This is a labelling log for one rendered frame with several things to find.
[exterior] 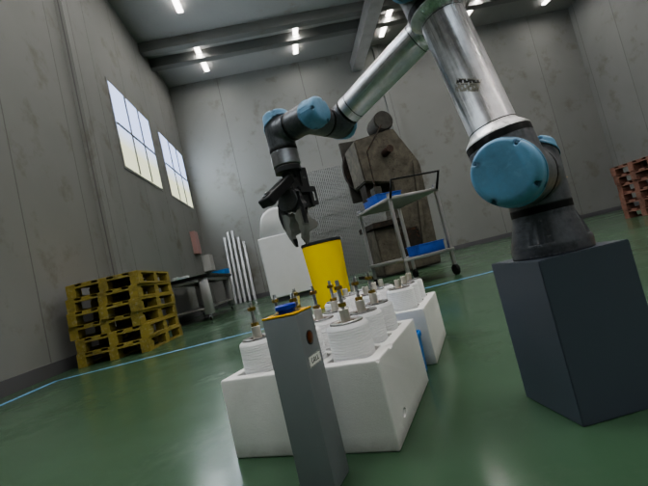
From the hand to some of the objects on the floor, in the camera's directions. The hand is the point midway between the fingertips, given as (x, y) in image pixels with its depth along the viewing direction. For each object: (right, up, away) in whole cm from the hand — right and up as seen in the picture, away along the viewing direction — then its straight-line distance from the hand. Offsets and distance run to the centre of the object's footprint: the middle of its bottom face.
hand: (299, 240), depth 105 cm
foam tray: (+32, -43, +47) cm, 71 cm away
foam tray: (+11, -45, -2) cm, 46 cm away
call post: (+7, -44, -32) cm, 55 cm away
